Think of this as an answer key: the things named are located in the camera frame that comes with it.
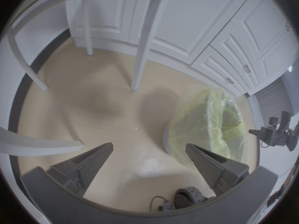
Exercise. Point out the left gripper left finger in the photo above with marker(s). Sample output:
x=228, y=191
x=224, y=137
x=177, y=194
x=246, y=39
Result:
x=93, y=164

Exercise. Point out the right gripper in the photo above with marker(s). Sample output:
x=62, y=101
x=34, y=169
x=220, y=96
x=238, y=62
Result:
x=273, y=136

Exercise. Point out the yellow-green plastic bag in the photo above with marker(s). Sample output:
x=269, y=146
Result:
x=198, y=115

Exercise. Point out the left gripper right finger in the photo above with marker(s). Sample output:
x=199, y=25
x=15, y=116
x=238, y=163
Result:
x=210, y=164

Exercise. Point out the white wardrobe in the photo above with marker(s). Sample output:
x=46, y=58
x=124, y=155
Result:
x=186, y=15

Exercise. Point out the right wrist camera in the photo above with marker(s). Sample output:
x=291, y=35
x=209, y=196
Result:
x=273, y=122

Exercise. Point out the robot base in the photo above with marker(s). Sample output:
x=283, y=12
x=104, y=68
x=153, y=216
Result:
x=186, y=196

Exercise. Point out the white trash bin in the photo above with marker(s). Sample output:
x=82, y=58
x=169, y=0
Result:
x=165, y=136

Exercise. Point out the white chair with grey seat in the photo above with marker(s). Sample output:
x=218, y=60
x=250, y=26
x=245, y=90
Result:
x=140, y=55

